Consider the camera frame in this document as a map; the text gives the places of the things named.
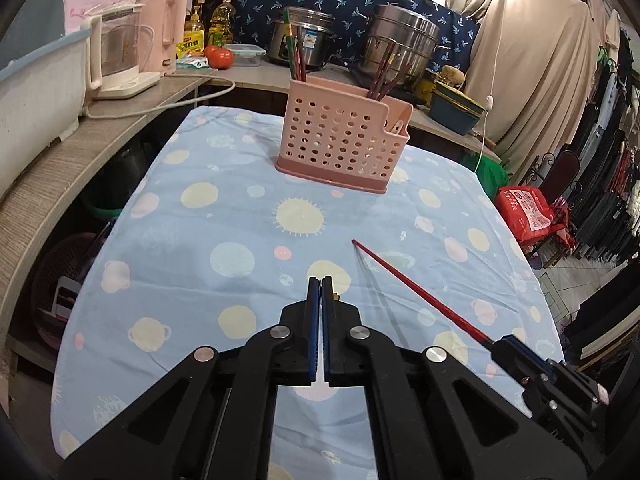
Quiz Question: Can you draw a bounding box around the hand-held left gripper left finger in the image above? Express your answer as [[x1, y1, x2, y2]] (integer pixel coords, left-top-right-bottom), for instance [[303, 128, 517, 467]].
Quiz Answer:
[[57, 277, 321, 480]]

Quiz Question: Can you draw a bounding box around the glass kettle white base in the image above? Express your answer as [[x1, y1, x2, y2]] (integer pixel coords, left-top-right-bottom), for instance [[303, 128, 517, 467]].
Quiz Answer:
[[80, 2, 162, 101]]

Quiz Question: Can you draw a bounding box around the steel rice cooker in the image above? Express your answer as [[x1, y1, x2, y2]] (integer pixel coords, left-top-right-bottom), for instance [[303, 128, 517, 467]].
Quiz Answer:
[[267, 6, 336, 72]]

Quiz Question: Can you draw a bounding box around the pink plastic utensil basket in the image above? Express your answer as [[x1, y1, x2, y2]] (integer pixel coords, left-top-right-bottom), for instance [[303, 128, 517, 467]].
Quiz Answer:
[[274, 78, 412, 196]]

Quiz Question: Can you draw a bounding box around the white cable with switch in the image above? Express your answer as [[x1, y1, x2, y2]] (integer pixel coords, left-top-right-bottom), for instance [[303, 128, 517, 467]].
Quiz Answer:
[[474, 10, 507, 173]]

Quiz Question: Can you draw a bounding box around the yellow labelled bottle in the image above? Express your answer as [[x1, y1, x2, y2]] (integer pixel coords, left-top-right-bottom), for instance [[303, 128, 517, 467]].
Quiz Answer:
[[181, 0, 207, 58]]

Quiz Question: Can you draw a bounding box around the green plastic basin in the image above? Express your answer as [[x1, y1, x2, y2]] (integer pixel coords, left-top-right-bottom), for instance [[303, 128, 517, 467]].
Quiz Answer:
[[80, 192, 126, 221]]

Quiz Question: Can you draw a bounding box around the red tomato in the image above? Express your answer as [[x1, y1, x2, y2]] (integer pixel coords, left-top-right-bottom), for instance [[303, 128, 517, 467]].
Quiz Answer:
[[204, 45, 235, 69]]

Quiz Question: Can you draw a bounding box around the pink electric kettle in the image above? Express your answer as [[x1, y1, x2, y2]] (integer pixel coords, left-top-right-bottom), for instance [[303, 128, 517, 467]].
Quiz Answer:
[[135, 0, 191, 76]]

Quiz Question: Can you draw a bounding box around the clear food container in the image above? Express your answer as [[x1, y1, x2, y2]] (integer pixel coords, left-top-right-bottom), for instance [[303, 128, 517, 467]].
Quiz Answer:
[[231, 44, 267, 67]]

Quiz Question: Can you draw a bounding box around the row of hanging dark clothes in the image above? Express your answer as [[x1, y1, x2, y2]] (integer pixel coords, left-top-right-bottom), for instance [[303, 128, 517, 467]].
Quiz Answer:
[[560, 25, 640, 361]]

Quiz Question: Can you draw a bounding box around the green plastic bag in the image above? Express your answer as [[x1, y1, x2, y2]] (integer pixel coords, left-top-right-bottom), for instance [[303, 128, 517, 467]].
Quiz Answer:
[[462, 152, 508, 196]]

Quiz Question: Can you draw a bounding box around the beige curtain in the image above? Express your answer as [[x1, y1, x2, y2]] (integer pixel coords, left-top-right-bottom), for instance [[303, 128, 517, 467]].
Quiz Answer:
[[447, 0, 621, 171]]

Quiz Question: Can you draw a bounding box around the black metal chair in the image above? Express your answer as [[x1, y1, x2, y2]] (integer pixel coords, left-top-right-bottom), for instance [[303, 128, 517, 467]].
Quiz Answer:
[[522, 150, 583, 266]]

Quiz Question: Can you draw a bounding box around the white power cord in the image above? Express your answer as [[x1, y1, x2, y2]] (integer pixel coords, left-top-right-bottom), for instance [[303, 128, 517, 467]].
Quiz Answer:
[[87, 77, 236, 121]]

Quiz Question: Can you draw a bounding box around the steel steamer pot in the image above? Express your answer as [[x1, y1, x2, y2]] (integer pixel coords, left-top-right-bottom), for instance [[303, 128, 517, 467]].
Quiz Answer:
[[357, 4, 451, 96]]

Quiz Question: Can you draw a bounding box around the green chopstick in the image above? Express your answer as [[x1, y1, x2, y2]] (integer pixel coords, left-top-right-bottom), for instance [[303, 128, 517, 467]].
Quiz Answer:
[[284, 7, 298, 81]]

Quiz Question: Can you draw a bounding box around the black induction cooker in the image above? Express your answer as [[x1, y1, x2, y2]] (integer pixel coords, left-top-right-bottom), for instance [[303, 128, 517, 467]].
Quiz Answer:
[[347, 67, 431, 107]]

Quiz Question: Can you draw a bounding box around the cooking oil bottle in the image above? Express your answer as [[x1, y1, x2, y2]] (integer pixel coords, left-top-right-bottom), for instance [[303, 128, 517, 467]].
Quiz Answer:
[[207, 0, 236, 48]]

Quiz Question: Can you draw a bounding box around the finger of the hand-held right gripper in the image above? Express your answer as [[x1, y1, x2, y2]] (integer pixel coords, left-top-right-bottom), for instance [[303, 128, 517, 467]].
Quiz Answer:
[[492, 334, 555, 375], [500, 355, 540, 396]]

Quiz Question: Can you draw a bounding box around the blue dotted tablecloth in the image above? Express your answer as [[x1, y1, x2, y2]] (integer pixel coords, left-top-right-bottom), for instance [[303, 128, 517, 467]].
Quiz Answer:
[[50, 105, 566, 480]]

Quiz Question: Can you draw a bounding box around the dark teal rounded board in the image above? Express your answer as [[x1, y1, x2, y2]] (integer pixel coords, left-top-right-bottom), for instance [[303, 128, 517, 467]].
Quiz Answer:
[[7, 0, 66, 56]]

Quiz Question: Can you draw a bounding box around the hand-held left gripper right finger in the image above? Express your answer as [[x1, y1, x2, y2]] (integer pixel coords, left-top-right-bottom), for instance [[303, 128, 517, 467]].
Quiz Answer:
[[322, 277, 588, 480]]

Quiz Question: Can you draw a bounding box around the dark brown chopstick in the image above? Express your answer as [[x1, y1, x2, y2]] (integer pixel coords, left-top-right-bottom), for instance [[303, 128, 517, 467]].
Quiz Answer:
[[369, 46, 390, 100], [377, 50, 400, 101]]

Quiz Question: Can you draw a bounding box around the white tub blue rim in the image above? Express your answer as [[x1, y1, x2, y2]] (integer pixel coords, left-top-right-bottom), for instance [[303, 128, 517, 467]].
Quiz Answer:
[[0, 27, 93, 196]]

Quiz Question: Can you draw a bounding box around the red plastic bag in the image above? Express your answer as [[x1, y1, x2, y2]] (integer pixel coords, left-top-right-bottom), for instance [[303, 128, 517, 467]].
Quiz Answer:
[[495, 186, 556, 243]]

